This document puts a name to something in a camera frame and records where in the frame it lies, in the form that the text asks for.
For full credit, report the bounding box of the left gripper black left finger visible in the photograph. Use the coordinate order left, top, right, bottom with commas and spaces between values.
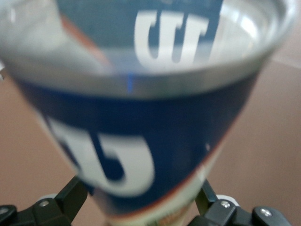
0, 175, 89, 226

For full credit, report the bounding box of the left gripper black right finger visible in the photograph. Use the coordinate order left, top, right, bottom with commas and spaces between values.
190, 179, 290, 226

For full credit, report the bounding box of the blue white tennis ball can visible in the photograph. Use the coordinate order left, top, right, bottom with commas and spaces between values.
0, 0, 298, 226

